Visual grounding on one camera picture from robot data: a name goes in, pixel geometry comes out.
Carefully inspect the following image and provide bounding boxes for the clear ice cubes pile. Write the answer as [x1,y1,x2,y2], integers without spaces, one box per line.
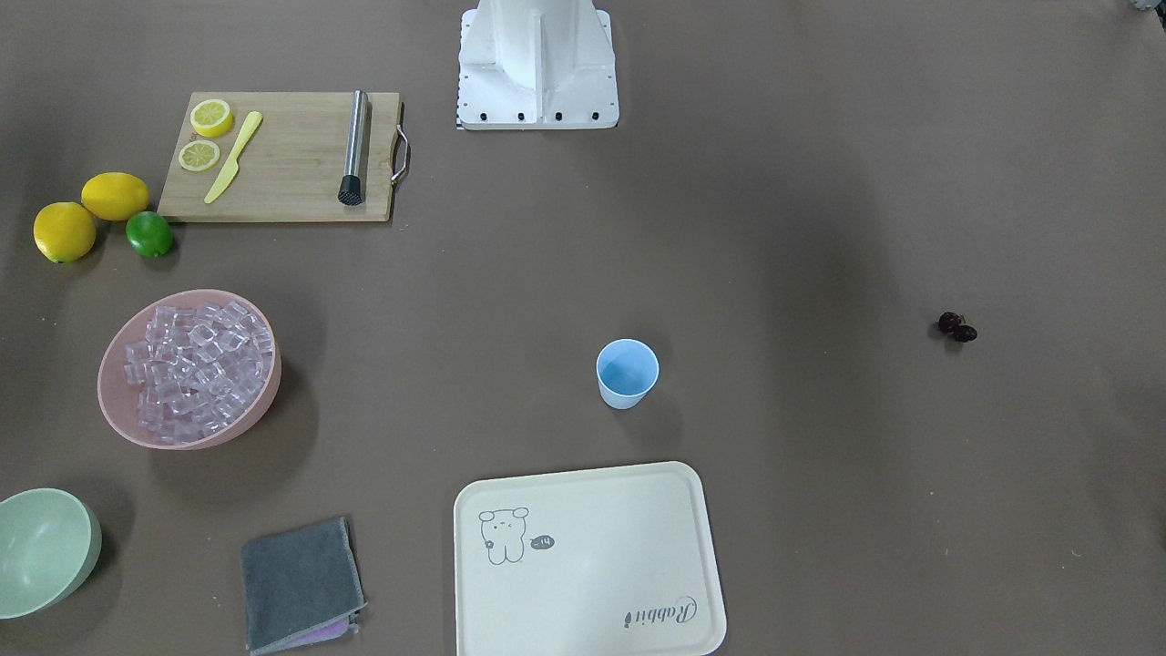
[122,299,275,446]

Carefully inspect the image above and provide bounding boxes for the light blue cup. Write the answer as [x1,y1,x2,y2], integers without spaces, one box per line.
[596,339,660,410]

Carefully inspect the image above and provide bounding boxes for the dark cherries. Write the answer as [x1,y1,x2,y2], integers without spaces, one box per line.
[936,312,978,343]

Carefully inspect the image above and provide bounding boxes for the cream rabbit tray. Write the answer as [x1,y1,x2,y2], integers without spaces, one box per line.
[454,461,726,655]

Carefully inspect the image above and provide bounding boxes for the steel muddler black tip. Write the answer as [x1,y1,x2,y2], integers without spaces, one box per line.
[337,89,371,207]

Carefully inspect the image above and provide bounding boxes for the bamboo cutting board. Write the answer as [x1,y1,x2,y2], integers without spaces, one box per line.
[157,91,408,223]

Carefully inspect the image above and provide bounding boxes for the grey folded cloth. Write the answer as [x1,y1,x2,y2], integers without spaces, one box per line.
[239,519,366,655]

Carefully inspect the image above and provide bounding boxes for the yellow plastic knife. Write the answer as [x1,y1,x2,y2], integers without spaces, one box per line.
[203,111,264,204]

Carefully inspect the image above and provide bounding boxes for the pink bowl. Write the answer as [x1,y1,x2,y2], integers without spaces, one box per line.
[97,289,282,451]

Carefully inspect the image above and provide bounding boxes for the lemon half slice lower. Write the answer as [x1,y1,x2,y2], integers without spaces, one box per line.
[176,137,222,172]

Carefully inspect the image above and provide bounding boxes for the lemon half slice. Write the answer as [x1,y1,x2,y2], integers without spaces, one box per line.
[189,98,234,137]
[176,137,222,172]

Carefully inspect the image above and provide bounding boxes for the lemon half slice upper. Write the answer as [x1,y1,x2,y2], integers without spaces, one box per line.
[189,98,234,137]

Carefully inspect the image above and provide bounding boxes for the green lime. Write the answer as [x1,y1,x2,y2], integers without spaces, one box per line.
[125,210,174,258]

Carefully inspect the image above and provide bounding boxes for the yellow lemon upper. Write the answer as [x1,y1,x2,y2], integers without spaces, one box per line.
[82,171,150,221]

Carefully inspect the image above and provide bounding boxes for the yellow lemon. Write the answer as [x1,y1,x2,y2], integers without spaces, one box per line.
[82,171,150,221]
[33,202,97,264]

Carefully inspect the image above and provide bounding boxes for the yellow lemon lower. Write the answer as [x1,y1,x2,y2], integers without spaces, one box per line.
[33,202,97,264]

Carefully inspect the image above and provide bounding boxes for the light green bowl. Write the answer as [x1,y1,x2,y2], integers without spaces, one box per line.
[1,488,103,620]

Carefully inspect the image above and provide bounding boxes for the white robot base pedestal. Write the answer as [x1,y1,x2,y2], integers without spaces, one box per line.
[455,1,620,131]

